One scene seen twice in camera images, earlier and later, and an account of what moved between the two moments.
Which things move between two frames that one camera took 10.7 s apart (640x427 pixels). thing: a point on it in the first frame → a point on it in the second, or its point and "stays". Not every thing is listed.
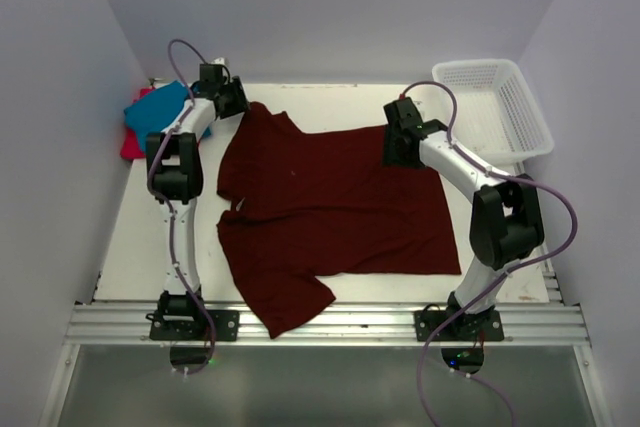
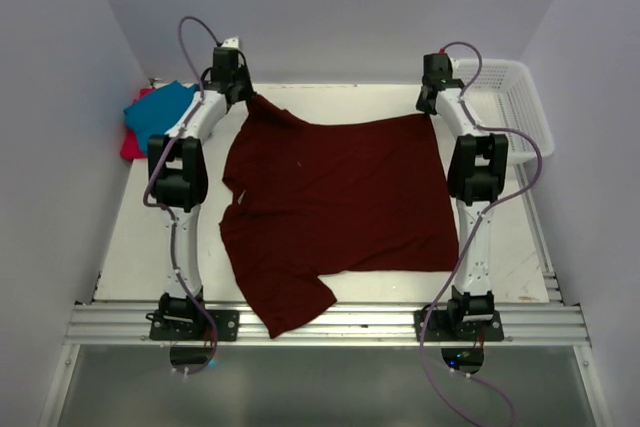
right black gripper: (390, 156) → (423, 105)
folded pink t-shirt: (130, 147) stays
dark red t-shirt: (317, 205) stays
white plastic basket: (497, 118) stays
